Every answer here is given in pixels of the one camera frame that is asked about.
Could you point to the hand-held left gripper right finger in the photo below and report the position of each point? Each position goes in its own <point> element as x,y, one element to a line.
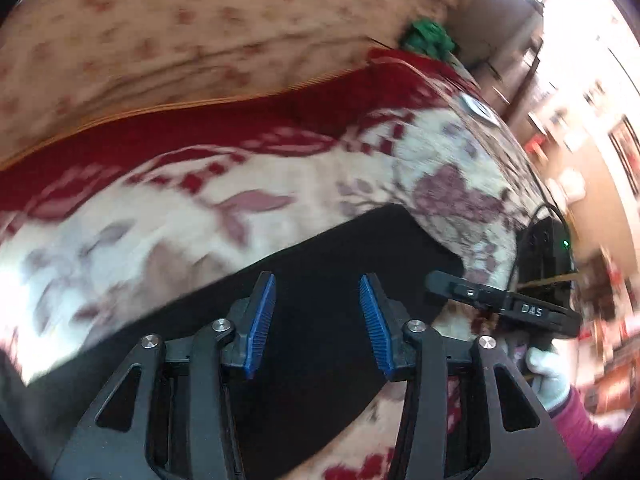
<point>375,325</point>

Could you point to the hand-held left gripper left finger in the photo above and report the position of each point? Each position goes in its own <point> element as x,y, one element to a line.
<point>260,325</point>

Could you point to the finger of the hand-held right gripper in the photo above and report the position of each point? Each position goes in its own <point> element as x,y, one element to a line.
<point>460,290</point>

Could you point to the black pants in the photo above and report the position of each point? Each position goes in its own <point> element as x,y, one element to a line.
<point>320,260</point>

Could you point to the person's right forearm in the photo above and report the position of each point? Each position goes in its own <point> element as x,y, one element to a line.
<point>585,435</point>

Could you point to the person's right hand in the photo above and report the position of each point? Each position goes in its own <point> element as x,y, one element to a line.
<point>547,377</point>

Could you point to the white and red floral blanket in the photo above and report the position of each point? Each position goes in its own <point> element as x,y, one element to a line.
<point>150,240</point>

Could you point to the round white disc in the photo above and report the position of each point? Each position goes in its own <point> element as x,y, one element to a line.
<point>477,108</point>

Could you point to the dark wooden furniture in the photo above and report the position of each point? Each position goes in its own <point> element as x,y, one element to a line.
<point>495,35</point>

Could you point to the green cloth bundle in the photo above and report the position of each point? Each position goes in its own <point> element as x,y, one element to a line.
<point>427,39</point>

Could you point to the beige floral quilt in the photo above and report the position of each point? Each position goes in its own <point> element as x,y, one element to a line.
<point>175,35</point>

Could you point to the framed wall picture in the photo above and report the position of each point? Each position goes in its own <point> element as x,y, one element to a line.
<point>627,152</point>

